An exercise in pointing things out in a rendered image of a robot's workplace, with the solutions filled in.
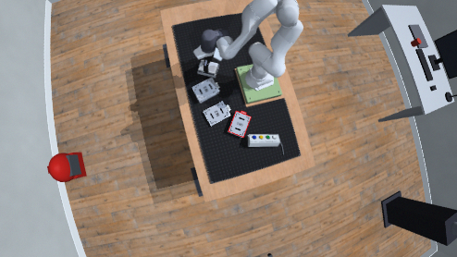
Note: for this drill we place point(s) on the white operator button panel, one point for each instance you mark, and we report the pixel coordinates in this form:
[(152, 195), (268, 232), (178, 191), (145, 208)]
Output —
[(263, 140)]

